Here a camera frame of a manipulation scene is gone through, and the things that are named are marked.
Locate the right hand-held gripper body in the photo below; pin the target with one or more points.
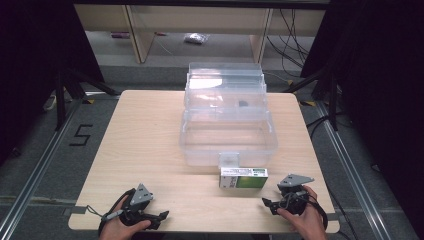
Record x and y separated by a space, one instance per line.
293 181

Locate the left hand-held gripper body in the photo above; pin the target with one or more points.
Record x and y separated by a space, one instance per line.
140 196

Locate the person's right hand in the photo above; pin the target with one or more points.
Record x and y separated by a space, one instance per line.
308 225

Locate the person's left hand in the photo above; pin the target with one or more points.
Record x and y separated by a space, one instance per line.
115 228

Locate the green and white carton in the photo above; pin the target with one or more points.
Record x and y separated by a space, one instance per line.
245 181

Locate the clear plastic storage box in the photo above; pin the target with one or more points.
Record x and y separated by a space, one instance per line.
228 133

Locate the yellow and black floor tape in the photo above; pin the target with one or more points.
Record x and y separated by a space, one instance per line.
88 101
308 103

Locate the black metal stand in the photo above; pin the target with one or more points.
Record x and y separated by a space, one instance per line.
60 103
333 100

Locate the dark curtain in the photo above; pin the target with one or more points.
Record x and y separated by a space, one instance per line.
376 83
36 66

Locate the pink flat object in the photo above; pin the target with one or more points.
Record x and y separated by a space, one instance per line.
120 34

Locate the crumpled clear plastic bag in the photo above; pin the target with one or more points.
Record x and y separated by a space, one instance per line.
196 38

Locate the light wooden shelf unit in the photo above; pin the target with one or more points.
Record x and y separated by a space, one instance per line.
200 20

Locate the metal floor rail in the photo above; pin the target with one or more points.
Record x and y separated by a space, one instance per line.
353 173
33 173

